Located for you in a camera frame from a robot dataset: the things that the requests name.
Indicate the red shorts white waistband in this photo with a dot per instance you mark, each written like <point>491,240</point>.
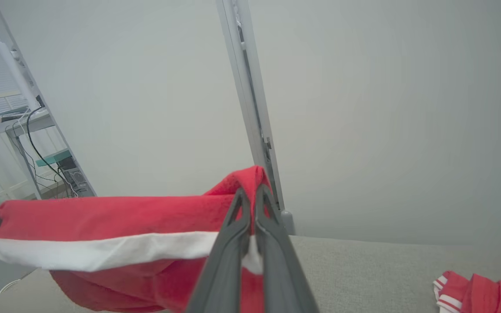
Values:
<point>102,217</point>

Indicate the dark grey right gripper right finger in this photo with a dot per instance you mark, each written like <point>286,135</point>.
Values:
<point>281,269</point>

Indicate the black computer box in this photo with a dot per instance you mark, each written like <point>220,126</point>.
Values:
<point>76,178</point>

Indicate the grey metal partition post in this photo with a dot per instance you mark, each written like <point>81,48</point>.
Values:
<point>250,87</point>

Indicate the teal shelf board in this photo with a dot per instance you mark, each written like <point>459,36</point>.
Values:
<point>52,158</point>

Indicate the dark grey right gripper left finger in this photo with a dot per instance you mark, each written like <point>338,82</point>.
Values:
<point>224,269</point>

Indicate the white power strip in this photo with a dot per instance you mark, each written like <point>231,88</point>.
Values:
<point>18,74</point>

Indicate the red basketball jersey white sleeves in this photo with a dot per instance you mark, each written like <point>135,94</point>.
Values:
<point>481,295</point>

